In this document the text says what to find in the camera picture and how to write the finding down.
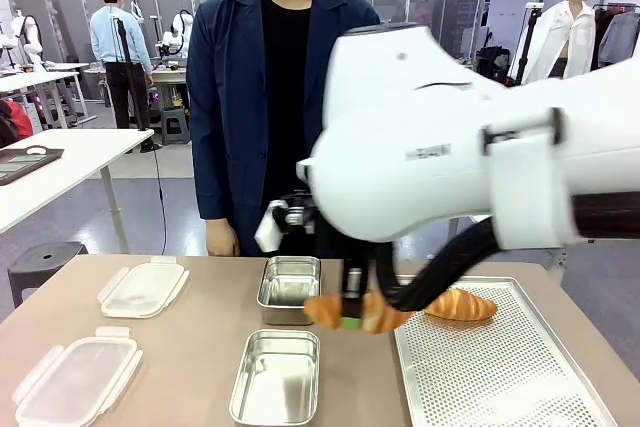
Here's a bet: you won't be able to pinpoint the black plastic stool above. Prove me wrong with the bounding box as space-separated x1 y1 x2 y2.
7 241 90 308

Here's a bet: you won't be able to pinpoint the perforated metal baking tray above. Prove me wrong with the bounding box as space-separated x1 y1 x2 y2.
389 274 621 427

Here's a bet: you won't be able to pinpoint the man in light blue shirt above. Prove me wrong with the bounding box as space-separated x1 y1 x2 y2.
89 0 155 131

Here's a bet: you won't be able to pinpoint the stainless steel rectangular container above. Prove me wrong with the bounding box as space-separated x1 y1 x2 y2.
228 329 321 427
256 255 323 327

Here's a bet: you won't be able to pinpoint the person in navy jacket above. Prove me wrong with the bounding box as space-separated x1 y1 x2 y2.
185 0 384 259

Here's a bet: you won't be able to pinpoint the golden croissant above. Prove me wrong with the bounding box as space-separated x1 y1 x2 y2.
303 291 416 336
423 288 500 322

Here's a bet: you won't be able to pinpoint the black bag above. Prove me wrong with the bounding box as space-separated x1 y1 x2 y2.
477 45 511 83

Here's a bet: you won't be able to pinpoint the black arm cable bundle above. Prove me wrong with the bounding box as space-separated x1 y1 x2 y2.
374 194 640 314

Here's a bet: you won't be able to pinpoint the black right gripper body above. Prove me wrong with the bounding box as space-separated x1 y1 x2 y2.
342 257 374 301

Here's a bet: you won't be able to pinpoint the clothes rack with garments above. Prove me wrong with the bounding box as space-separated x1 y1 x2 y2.
592 1 640 68

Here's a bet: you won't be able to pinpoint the white background work tables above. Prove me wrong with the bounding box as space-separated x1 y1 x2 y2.
0 61 99 131

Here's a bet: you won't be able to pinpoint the person's right hand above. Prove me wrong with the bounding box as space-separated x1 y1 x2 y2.
206 218 242 257

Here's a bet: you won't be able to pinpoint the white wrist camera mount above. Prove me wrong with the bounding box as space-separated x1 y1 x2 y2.
253 199 317 253

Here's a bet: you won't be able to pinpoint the black tripod with cable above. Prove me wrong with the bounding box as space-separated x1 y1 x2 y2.
112 16 169 256

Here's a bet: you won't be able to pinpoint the grey step stool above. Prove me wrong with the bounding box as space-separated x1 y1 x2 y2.
160 109 192 147

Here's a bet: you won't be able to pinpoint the tall black camera stand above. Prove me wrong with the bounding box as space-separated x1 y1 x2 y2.
519 4 544 83

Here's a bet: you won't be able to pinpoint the white table with brown tray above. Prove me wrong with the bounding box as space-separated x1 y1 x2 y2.
0 127 155 254

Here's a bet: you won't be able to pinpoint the clear plastic container lid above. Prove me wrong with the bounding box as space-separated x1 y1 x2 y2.
97 255 191 319
12 326 145 427

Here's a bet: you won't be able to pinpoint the brown tray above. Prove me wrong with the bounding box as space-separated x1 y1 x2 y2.
0 145 65 187

